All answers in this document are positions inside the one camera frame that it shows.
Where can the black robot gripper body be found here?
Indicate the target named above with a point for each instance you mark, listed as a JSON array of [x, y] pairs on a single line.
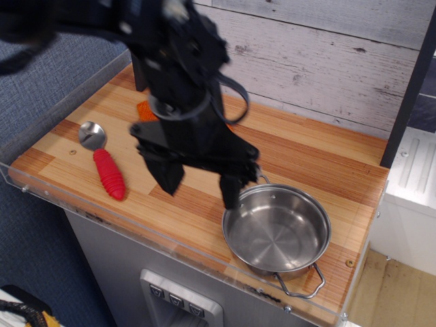
[[196, 136]]

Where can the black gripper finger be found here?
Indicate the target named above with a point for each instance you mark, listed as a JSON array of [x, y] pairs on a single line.
[[167, 174], [231, 186]]

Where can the stainless steel pot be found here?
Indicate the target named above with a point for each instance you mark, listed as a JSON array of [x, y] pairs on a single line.
[[278, 231]]

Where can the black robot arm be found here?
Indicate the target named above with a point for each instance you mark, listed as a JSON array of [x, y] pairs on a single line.
[[180, 54]]

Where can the orange folded cloth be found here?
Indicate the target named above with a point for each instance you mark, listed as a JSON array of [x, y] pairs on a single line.
[[145, 114]]

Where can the grey toy cabinet front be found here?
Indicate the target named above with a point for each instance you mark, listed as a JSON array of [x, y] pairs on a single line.
[[117, 259]]

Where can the silver dispenser button panel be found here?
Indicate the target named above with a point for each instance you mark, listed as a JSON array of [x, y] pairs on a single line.
[[171, 303]]

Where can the clear acrylic table guard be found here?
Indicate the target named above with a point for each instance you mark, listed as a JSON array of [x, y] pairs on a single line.
[[338, 167]]

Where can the white toy appliance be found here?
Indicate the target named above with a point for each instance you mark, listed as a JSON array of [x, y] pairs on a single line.
[[404, 225]]

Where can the red handled metal spoon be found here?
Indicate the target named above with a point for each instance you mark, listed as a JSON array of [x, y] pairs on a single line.
[[92, 137]]

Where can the black right corner post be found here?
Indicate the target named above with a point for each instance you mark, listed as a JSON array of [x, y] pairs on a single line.
[[414, 86]]

